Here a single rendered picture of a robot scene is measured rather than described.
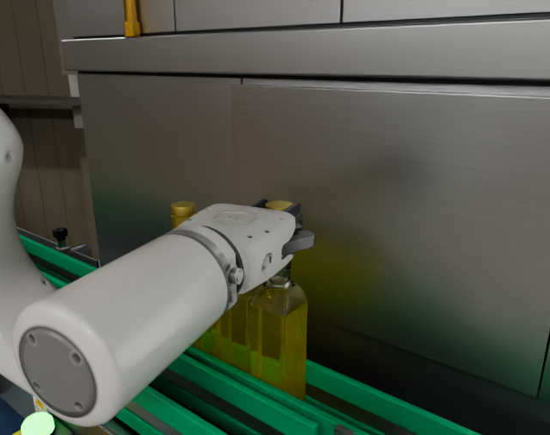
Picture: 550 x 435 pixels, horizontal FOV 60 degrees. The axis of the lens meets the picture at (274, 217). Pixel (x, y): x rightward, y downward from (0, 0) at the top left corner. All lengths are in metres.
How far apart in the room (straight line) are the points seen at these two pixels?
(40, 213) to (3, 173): 3.96
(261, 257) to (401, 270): 0.28
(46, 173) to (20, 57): 0.86
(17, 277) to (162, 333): 0.14
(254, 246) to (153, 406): 0.31
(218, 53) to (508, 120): 0.43
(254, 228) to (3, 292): 0.20
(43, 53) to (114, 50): 3.00
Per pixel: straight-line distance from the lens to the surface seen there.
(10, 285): 0.41
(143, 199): 1.01
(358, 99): 0.63
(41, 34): 3.98
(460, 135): 0.58
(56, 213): 4.20
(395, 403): 0.63
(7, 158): 0.33
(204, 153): 0.85
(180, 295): 0.33
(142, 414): 0.69
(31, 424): 0.83
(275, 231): 0.44
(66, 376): 0.31
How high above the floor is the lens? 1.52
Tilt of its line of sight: 18 degrees down
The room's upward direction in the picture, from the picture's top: straight up
